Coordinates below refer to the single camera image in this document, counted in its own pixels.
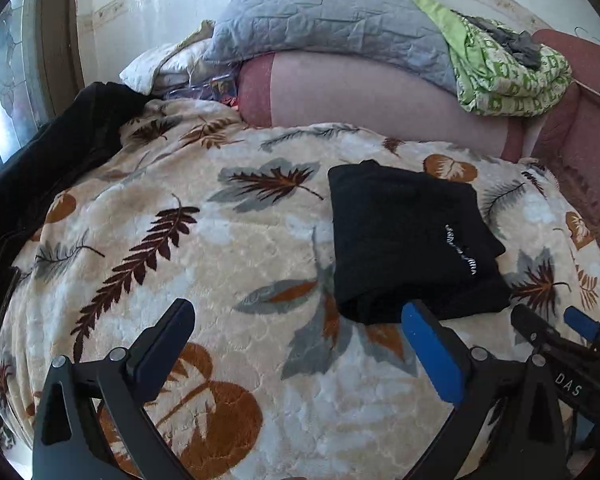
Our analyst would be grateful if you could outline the black pants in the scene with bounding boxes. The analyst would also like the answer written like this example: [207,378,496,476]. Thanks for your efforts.
[328,160,512,325]

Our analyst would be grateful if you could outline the pink quilted bed headboard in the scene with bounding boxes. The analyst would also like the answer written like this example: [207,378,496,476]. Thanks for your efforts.
[238,29,600,244]

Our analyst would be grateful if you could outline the green patterned folded blanket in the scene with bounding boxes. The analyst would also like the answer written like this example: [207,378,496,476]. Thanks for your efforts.
[413,0,572,117]

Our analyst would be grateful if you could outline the leaf pattern plush blanket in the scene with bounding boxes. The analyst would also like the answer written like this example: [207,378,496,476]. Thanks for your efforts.
[0,100,600,479]

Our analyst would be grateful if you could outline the dark grey cloth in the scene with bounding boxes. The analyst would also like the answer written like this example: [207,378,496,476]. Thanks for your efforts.
[462,14,542,72]

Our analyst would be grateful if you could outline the black jacket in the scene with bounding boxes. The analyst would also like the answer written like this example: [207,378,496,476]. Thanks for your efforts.
[0,82,149,304]

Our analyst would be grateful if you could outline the grey quilted pillow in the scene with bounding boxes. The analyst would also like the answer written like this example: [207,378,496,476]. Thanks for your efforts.
[204,0,456,92]

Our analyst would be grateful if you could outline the white pillow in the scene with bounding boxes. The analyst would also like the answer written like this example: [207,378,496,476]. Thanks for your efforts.
[119,20,214,96]

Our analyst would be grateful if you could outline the stained glass window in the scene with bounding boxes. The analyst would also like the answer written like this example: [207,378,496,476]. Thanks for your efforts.
[0,0,38,170]

